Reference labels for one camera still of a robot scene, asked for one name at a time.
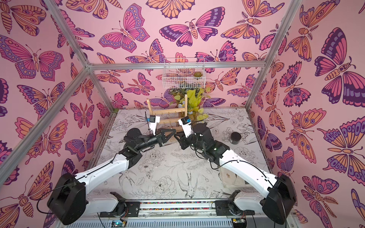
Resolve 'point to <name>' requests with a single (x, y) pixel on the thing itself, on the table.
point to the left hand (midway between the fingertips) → (176, 131)
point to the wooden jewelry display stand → (159, 110)
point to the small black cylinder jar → (235, 137)
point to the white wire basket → (184, 73)
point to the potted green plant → (194, 97)
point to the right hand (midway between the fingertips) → (177, 132)
